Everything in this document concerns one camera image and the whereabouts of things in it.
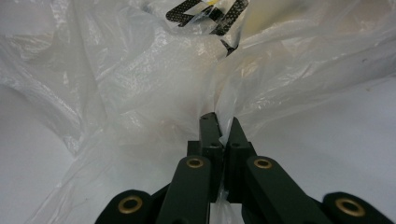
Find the clear smiley plastic bag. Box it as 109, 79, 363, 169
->
0, 0, 396, 224

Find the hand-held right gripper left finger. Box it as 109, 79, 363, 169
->
186, 112, 225, 203

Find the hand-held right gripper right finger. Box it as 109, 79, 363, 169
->
224, 117, 258, 203

